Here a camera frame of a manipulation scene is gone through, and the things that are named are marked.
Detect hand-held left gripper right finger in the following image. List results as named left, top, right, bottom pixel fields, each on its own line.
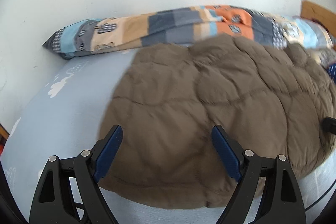
left=211, top=124, right=306, bottom=224

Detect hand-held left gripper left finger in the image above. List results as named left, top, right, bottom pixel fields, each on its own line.
left=29, top=125, right=123, bottom=224

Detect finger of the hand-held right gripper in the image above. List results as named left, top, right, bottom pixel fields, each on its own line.
left=321, top=116, right=336, bottom=135

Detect brown puffer jacket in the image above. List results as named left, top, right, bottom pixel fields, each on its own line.
left=98, top=34, right=336, bottom=209

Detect light blue cloud bed sheet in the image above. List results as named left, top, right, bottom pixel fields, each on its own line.
left=0, top=49, right=336, bottom=224

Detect beige fringed cloth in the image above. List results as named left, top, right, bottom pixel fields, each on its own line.
left=314, top=47, right=336, bottom=68

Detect wooden headboard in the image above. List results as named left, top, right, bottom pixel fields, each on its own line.
left=301, top=0, right=336, bottom=38

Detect patchwork leaf print quilt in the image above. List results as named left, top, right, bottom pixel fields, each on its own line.
left=42, top=4, right=336, bottom=60

